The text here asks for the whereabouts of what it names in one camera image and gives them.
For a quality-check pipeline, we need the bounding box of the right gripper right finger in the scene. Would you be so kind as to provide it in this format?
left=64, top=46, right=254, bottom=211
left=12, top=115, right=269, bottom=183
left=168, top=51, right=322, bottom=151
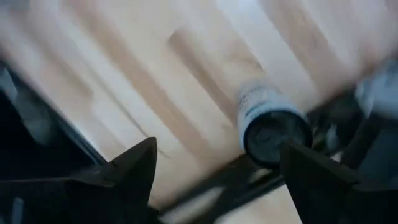
left=281, top=140, right=398, bottom=224

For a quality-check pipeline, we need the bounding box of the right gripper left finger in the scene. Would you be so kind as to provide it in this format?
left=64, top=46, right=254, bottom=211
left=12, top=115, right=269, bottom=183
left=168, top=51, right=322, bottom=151
left=0, top=136, right=162, bottom=224

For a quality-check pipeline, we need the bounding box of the white can black lid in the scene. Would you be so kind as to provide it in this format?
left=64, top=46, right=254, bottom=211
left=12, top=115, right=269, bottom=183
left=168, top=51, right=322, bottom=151
left=236, top=79, right=313, bottom=167

